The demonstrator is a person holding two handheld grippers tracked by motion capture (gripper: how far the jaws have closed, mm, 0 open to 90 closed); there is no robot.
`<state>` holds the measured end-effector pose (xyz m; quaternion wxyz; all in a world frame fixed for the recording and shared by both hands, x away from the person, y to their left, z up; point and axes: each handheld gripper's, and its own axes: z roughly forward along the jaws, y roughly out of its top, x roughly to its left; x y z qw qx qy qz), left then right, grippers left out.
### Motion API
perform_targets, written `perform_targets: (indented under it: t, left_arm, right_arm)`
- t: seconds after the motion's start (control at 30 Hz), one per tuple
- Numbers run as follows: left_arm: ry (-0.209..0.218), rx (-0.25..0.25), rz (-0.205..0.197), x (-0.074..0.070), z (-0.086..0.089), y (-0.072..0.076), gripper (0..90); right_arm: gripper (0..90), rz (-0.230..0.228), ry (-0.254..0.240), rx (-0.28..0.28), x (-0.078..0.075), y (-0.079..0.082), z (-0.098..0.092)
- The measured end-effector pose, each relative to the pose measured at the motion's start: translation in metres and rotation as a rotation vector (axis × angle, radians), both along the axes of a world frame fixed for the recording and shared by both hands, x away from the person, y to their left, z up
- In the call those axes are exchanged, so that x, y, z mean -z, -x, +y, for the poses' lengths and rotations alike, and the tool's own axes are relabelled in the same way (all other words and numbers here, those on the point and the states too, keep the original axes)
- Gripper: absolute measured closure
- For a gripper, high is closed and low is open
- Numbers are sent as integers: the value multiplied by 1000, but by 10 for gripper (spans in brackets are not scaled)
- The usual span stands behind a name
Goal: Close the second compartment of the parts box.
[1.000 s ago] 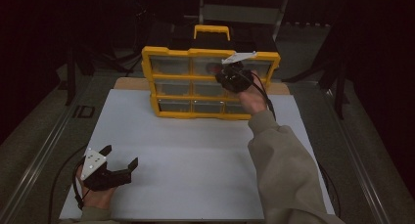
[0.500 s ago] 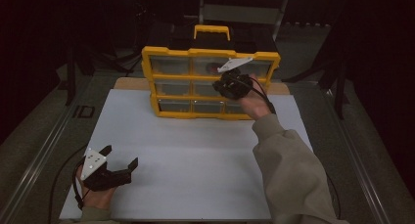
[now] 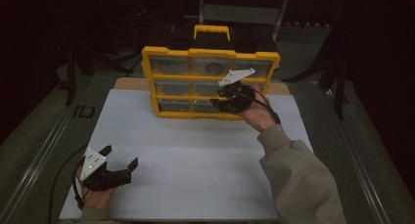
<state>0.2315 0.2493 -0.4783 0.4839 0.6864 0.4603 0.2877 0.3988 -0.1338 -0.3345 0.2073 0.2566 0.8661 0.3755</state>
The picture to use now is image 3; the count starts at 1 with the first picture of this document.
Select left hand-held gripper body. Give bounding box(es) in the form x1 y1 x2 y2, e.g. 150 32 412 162
79 147 132 192

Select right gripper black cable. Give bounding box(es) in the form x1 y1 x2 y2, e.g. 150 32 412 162
224 86 282 125

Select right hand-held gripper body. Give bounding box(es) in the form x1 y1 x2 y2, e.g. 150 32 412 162
217 67 256 114

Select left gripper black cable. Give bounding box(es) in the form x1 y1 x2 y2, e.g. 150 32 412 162
48 145 90 224

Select yellow and black organizer cabinet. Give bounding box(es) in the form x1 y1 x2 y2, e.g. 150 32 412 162
141 22 282 121

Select grey metal stand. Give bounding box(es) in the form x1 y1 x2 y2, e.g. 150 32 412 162
197 0 292 41

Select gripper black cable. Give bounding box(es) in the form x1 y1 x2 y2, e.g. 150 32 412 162
48 145 90 224
224 86 282 125

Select aluminium rail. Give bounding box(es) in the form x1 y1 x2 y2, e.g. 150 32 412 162
322 86 392 224
0 96 82 224

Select person's right hand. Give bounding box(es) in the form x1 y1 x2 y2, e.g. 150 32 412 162
239 83 278 134

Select single clear plastic drawer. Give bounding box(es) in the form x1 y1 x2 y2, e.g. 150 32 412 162
191 56 233 77

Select black stand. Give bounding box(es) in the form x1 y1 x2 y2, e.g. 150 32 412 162
282 37 348 120
63 44 79 107

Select white table sheet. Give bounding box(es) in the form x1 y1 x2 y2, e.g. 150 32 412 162
59 88 314 222

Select person's left hand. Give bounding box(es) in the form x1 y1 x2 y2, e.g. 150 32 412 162
75 164 115 210

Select group of clear cabinet drawers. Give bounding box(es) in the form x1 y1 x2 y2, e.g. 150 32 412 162
149 55 273 115

